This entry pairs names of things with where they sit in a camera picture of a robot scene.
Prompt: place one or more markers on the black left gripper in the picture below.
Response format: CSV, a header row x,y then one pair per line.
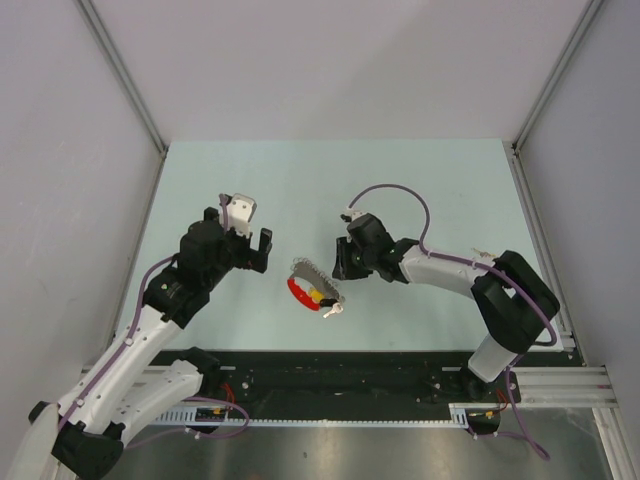
x,y
250,258

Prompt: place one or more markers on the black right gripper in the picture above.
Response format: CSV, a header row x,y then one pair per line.
x,y
342,268

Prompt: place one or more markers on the black key tag with key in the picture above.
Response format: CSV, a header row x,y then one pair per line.
x,y
332,306

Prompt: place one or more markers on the metal key organizer red handle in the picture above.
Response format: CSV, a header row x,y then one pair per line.
x,y
306,275

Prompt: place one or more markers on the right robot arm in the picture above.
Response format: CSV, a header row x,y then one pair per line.
x,y
514,302

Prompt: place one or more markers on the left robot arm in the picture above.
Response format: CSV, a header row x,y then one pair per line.
x,y
89,427

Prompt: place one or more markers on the yellow tag on organizer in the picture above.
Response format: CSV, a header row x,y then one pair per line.
x,y
315,295

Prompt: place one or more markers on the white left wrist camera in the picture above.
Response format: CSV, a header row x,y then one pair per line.
x,y
240,210

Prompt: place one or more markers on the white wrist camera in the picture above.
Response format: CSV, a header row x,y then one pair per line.
x,y
240,210
349,215

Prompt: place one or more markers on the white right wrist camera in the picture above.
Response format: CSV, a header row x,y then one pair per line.
x,y
349,215

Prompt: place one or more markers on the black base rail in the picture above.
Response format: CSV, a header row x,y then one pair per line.
x,y
355,386

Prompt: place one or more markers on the aluminium frame post right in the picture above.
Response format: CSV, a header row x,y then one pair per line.
x,y
586,20

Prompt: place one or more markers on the aluminium frame post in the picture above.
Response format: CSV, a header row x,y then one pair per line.
x,y
586,20
114,60

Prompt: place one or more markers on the aluminium frame post left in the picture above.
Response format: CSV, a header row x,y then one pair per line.
x,y
114,60

